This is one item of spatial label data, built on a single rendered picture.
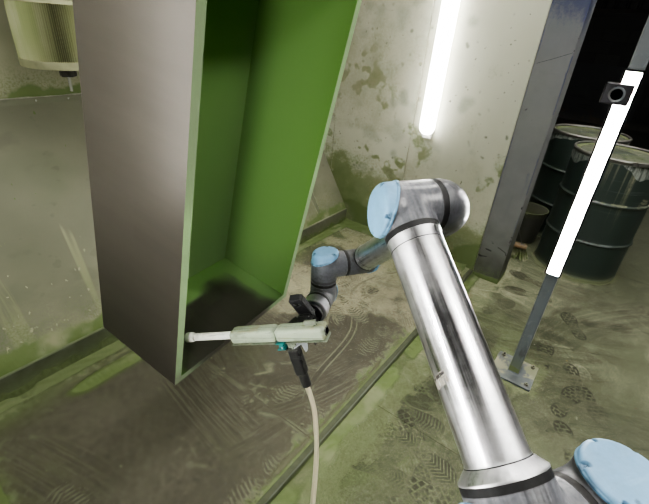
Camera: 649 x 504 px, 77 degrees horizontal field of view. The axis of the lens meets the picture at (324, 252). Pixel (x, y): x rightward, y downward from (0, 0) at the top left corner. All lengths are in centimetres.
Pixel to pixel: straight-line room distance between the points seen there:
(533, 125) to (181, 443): 243
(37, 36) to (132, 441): 160
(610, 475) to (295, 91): 125
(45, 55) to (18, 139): 45
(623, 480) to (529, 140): 217
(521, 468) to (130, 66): 101
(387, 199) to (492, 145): 204
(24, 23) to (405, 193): 167
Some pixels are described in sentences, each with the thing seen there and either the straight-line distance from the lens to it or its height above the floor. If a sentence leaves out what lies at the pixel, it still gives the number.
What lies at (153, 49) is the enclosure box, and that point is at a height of 143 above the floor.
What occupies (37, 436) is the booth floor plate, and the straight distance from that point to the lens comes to 204.
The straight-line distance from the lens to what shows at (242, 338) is 126.
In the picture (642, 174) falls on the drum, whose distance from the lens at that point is 328.
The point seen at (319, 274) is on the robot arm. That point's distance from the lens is 137.
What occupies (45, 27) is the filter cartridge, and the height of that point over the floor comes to 141.
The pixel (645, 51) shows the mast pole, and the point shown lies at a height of 149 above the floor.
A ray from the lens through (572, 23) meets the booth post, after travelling 272.
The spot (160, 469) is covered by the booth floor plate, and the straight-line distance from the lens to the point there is 179.
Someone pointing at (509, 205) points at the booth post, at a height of 57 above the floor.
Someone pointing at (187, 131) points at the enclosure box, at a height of 129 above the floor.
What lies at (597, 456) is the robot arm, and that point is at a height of 91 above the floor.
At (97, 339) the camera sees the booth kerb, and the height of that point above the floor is 12.
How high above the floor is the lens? 150
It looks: 29 degrees down
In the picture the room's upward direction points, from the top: 5 degrees clockwise
